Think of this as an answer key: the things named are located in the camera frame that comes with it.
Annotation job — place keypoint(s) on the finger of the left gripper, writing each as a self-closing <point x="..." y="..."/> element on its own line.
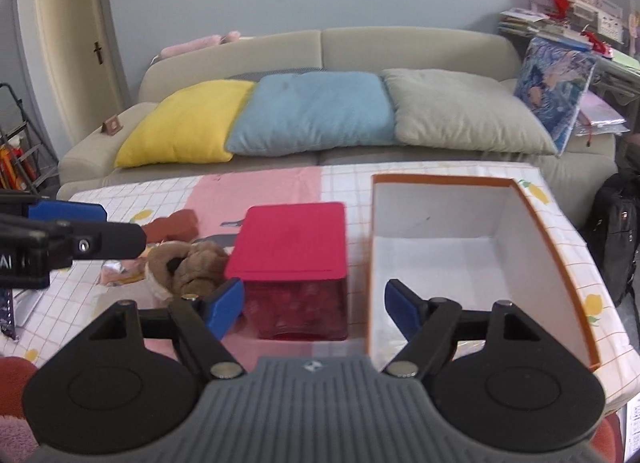
<point x="40" y="208"/>
<point x="102" y="240"/>

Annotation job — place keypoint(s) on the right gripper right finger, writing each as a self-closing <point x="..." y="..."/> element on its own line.
<point x="497" y="376"/>

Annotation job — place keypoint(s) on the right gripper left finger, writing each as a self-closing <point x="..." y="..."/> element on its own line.
<point x="133" y="375"/>

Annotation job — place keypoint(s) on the brown plush toy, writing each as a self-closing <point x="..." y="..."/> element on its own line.
<point x="174" y="269"/>

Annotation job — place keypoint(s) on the black step ladder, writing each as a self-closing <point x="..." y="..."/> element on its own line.
<point x="28" y="162"/>

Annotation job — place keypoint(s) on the yellow foil snack packet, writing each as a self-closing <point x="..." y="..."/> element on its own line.
<point x="122" y="272"/>

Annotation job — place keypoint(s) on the red fuzzy stool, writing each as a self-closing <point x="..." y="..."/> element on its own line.
<point x="15" y="373"/>

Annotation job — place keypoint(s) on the brown sponge block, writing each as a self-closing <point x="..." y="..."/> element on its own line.
<point x="178" y="226"/>

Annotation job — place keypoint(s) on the pink checked tablecloth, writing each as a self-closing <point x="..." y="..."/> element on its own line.
<point x="222" y="201"/>

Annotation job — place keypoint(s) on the orange white cardboard box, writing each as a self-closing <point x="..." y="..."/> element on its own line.
<point x="474" y="240"/>

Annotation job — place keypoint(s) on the yellow pillow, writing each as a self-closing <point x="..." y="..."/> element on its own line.
<point x="191" y="126"/>

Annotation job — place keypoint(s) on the cream door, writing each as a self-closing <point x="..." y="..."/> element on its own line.
<point x="79" y="63"/>

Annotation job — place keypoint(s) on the black backpack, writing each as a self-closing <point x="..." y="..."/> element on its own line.
<point x="611" y="232"/>

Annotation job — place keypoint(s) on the red lidded storage box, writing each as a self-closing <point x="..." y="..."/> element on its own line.
<point x="292" y="260"/>

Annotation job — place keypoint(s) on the pink plush on sofa back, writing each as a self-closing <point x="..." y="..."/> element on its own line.
<point x="196" y="44"/>

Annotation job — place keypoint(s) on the blue pillow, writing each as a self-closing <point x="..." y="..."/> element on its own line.
<point x="292" y="113"/>

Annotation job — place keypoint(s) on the beige grey pillow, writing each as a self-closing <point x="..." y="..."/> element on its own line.
<point x="460" y="111"/>

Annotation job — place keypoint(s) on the blue floral patterned cushion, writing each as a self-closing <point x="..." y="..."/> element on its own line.
<point x="553" y="80"/>

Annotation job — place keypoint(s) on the beige fabric sofa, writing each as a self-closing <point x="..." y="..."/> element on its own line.
<point x="573" y="178"/>

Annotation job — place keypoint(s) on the cluttered desk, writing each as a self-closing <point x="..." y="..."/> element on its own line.
<point x="601" y="27"/>

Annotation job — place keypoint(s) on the small brown frame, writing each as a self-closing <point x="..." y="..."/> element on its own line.
<point x="111" y="126"/>

